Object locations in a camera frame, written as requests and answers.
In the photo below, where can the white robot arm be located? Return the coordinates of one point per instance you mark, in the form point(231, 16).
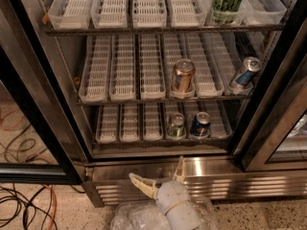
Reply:
point(184, 218)

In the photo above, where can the tall green lime can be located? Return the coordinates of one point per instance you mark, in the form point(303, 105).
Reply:
point(225, 11)

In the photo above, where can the middle wire shelf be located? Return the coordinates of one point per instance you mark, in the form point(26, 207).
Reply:
point(195, 99)

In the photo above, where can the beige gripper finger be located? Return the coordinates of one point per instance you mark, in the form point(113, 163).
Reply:
point(145, 185)
point(180, 171)

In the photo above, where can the top wire shelf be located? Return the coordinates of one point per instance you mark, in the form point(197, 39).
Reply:
point(168, 30)

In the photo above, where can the bottom wire shelf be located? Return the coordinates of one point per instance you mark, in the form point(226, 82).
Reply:
point(164, 143)

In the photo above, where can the green soda can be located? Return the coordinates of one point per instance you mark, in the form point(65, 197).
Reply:
point(176, 128)

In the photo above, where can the open glass fridge door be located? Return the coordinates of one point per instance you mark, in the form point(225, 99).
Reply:
point(34, 71)

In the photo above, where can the crumpled clear plastic bag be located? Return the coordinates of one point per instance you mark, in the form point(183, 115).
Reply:
point(145, 215)

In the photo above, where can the blue silver soda can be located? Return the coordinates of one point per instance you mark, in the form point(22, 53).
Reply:
point(250, 67)

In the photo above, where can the stainless steel fridge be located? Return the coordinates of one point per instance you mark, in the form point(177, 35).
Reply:
point(109, 67)

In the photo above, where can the gold copper soda can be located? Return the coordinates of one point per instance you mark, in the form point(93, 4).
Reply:
point(182, 75)

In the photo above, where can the dark blue soda can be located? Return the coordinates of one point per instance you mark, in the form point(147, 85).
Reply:
point(200, 125)

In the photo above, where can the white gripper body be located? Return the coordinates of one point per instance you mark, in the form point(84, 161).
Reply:
point(172, 195)

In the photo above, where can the wire shelf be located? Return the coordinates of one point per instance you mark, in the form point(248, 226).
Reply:
point(164, 143)
point(168, 30)
point(195, 99)

